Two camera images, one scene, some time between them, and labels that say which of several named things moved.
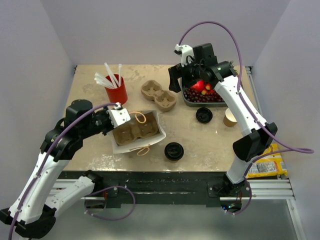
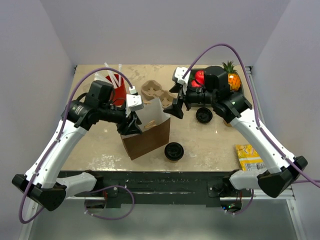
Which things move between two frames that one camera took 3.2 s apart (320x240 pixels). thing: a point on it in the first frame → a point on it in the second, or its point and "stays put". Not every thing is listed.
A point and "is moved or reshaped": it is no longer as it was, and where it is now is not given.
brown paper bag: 142,142 is moved or reshaped
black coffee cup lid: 174,151 stays put
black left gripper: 111,126 → 125,128
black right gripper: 177,72 → 176,109
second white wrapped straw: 119,74 stays put
